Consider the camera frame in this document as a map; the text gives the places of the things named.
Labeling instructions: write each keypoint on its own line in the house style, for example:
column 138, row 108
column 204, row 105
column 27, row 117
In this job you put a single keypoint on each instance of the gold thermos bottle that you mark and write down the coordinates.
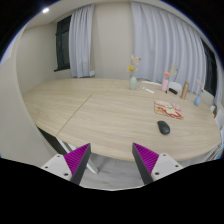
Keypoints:
column 185, row 90

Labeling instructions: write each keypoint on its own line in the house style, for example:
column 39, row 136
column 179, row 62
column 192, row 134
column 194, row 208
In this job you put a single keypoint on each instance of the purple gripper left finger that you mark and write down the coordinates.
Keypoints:
column 58, row 166

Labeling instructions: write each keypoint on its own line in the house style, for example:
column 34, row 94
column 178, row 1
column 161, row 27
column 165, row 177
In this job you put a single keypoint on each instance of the right white curtain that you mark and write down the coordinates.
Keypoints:
column 162, row 40

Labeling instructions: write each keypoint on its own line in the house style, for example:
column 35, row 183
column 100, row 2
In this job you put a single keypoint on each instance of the left white curtain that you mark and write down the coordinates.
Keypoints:
column 80, row 32

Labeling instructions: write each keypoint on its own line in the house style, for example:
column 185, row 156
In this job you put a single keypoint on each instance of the green vase with flowers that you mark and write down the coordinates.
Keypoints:
column 132, row 69

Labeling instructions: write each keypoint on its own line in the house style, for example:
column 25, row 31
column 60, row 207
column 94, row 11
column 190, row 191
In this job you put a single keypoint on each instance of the white remote control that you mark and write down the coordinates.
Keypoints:
column 148, row 90

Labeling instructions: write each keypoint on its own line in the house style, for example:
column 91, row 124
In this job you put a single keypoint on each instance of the pink vase with flowers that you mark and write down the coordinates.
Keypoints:
column 167, row 75

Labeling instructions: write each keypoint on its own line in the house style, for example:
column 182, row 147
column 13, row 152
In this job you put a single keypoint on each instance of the white curtain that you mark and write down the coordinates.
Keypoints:
column 80, row 32
column 162, row 40

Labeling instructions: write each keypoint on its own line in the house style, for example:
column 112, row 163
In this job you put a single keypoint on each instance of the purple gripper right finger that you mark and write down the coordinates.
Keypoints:
column 153, row 166

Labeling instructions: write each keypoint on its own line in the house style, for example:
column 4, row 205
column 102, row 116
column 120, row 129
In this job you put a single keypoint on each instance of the ceiling light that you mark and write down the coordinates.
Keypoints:
column 45, row 10

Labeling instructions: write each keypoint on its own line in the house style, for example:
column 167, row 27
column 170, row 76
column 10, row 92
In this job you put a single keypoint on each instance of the dark window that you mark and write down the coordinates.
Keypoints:
column 62, row 44

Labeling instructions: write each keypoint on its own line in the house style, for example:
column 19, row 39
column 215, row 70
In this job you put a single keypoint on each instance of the black computer mouse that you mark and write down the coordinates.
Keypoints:
column 163, row 127

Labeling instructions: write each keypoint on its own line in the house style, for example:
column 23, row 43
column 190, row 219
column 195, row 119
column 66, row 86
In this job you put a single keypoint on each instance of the blue vase with flowers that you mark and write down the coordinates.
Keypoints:
column 197, row 99

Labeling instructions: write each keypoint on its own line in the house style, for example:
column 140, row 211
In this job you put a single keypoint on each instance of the black remote control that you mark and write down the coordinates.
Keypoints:
column 173, row 91

